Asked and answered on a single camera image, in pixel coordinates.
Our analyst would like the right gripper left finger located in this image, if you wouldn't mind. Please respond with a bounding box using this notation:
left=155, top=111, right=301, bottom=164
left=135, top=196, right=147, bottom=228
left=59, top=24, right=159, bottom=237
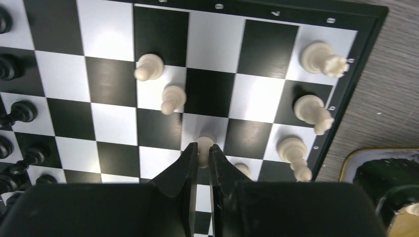
left=0, top=142, right=198, bottom=237

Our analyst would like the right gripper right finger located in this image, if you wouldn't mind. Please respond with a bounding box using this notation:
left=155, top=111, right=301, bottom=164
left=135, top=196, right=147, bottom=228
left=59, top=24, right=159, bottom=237
left=209, top=145, right=386, bottom=237

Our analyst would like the white pawn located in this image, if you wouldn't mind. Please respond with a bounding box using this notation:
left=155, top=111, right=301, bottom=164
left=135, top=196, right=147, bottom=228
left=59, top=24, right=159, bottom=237
left=161, top=85, right=186, bottom=115
left=195, top=136, right=214, bottom=168
left=133, top=54, right=165, bottom=81

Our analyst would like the white bishop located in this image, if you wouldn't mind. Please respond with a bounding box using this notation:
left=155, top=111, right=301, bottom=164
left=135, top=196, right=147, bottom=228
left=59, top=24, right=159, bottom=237
left=277, top=137, right=312, bottom=182

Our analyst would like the white knight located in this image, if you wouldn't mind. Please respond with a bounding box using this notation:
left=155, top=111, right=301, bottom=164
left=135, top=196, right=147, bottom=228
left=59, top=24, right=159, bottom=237
left=293, top=95, right=335, bottom=135

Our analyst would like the gold tin tray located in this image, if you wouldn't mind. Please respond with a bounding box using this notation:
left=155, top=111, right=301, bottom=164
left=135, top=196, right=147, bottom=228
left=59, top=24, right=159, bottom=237
left=339, top=148, right=419, bottom=234

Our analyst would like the white rook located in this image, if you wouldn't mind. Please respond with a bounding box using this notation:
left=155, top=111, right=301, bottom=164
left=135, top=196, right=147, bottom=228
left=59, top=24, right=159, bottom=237
left=299, top=42, right=350, bottom=79

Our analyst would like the white queen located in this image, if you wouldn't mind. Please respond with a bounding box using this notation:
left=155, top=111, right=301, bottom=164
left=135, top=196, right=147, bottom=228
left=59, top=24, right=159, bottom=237
left=234, top=163, right=251, bottom=179

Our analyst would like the black pawn row f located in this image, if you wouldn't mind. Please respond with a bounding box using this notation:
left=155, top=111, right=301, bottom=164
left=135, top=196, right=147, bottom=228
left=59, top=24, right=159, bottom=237
left=36, top=174, right=57, bottom=185

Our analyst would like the black and white chessboard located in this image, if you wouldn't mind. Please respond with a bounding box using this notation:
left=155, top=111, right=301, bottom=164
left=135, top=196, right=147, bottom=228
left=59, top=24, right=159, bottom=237
left=0, top=0, right=389, bottom=237

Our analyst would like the black pawn row e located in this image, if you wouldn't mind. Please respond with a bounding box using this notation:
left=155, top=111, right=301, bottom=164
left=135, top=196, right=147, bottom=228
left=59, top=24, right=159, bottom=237
left=9, top=146, right=50, bottom=175

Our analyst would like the black king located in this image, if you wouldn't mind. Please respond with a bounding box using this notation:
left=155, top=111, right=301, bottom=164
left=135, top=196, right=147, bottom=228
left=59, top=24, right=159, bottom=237
left=0, top=172, right=31, bottom=195

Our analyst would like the black pawn row d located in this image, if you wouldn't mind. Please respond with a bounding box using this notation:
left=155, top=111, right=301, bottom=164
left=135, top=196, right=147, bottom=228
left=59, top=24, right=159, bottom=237
left=0, top=136, right=13, bottom=159

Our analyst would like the black pawn row c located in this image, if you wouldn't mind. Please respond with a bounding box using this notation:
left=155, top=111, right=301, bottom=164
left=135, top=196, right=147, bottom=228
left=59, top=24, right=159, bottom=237
left=0, top=100, right=38, bottom=129

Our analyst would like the black pawn row b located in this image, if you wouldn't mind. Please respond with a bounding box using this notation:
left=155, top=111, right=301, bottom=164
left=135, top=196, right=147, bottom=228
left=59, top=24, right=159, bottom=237
left=0, top=54, right=24, bottom=81

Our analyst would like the black pawn row a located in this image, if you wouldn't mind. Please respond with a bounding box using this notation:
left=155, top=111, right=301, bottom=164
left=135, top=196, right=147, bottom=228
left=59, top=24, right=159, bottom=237
left=0, top=7, right=13, bottom=34

